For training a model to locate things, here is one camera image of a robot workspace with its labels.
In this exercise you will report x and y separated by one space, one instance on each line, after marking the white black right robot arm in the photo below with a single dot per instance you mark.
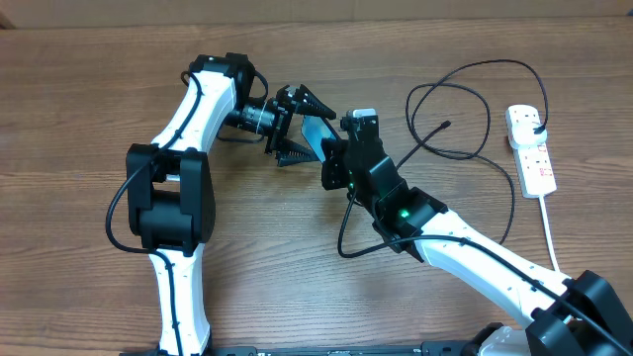
556 314

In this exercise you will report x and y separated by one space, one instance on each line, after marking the blue Galaxy smartphone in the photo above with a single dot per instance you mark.
322 138

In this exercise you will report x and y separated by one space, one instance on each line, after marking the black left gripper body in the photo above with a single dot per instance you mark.
264 118

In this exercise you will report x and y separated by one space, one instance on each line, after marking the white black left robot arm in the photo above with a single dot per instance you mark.
171 201

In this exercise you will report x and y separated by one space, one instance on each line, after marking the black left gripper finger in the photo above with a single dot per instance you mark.
308 104
289 153

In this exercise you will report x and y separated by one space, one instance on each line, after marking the white charger plug adapter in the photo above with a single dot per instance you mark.
525 134

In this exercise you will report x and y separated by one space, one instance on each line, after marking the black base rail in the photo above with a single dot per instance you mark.
426 348

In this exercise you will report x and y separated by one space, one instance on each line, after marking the white power strip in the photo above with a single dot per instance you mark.
533 163

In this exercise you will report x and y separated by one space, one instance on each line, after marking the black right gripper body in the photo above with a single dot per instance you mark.
333 173

